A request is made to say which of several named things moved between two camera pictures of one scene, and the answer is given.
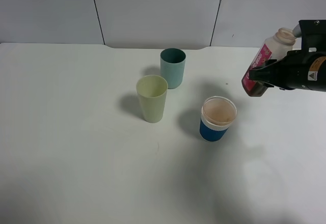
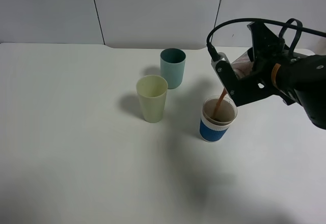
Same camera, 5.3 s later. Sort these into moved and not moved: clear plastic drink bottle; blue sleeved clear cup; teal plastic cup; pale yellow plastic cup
Moved: clear plastic drink bottle
Not moved: blue sleeved clear cup; teal plastic cup; pale yellow plastic cup
